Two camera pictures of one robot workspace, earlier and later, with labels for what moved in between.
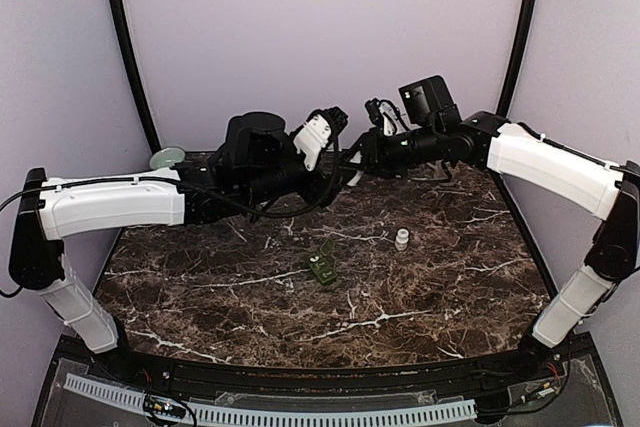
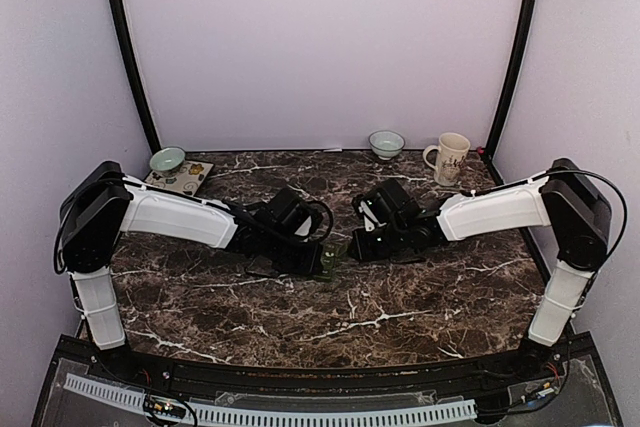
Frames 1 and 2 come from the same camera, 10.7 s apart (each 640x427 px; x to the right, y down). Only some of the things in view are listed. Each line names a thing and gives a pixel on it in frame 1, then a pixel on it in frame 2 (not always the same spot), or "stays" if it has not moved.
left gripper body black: (323, 189) to (287, 260)
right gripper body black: (375, 152) to (389, 245)
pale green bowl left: (166, 158) stays
